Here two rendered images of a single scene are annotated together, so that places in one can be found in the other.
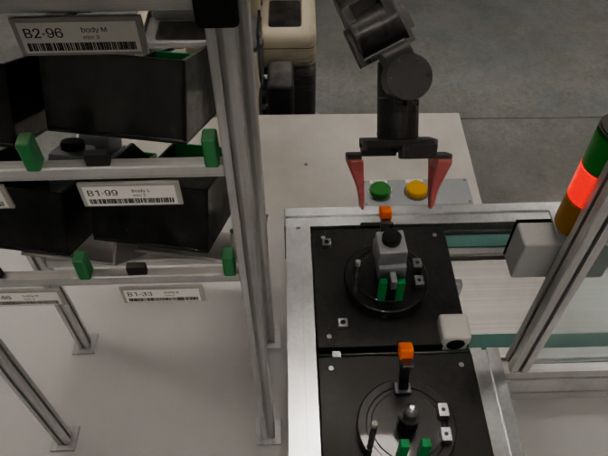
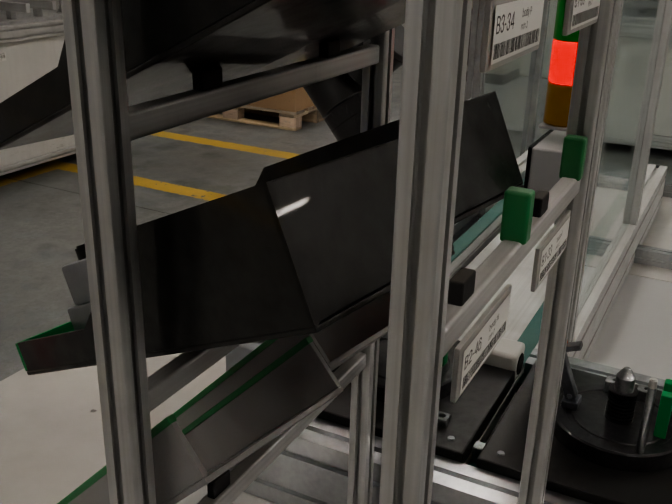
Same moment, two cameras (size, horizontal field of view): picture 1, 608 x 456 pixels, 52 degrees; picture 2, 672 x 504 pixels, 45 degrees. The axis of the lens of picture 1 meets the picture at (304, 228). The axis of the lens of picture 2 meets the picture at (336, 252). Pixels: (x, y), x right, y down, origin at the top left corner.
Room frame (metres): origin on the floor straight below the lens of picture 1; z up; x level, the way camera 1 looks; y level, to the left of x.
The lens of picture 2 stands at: (0.26, 0.68, 1.48)
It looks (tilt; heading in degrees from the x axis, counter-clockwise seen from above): 22 degrees down; 298
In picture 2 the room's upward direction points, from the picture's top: 1 degrees clockwise
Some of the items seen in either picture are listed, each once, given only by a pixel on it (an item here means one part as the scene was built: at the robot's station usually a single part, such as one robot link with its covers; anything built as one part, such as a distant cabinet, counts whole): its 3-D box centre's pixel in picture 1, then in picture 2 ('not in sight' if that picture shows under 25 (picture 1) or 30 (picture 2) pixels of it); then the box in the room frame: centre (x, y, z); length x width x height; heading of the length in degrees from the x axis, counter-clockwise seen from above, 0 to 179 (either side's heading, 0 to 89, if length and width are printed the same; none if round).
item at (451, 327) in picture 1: (452, 332); (502, 359); (0.50, -0.24, 0.97); 0.05 x 0.05 x 0.04; 2
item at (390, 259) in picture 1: (391, 254); not in sight; (0.59, -0.14, 1.06); 0.08 x 0.04 x 0.07; 4
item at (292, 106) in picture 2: not in sight; (257, 87); (4.06, -4.95, 0.20); 1.20 x 0.80 x 0.41; 1
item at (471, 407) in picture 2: (384, 285); (401, 380); (0.60, -0.14, 0.96); 0.24 x 0.24 x 0.02; 2
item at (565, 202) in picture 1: (582, 210); (566, 103); (0.49, -0.33, 1.28); 0.05 x 0.05 x 0.05
